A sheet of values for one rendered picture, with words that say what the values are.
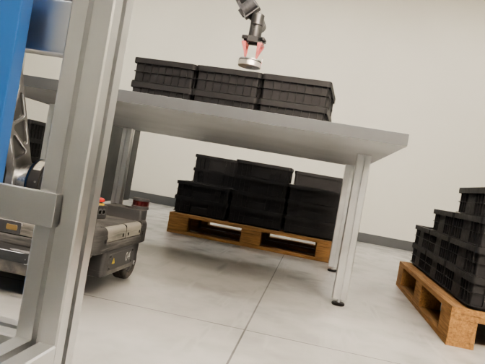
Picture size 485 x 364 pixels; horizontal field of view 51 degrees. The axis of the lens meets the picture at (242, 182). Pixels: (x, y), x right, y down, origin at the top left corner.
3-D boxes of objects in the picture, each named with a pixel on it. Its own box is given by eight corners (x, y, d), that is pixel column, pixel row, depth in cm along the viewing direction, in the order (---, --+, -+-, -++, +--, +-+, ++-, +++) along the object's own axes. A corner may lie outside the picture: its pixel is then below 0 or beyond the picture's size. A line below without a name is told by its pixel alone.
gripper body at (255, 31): (244, 42, 233) (247, 27, 233) (265, 45, 231) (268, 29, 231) (241, 38, 227) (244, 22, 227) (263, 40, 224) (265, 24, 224)
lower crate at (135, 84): (187, 115, 225) (192, 89, 225) (125, 106, 231) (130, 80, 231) (211, 127, 264) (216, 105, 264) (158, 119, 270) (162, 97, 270)
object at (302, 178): (335, 233, 419) (344, 180, 418) (336, 237, 389) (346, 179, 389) (287, 224, 425) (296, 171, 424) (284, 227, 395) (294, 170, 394)
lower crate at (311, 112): (322, 136, 212) (328, 107, 212) (252, 126, 218) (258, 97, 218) (327, 145, 251) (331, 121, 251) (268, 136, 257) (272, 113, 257)
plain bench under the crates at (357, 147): (370, 352, 161) (409, 133, 160) (-77, 255, 184) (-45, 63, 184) (344, 271, 319) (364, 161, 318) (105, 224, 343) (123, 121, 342)
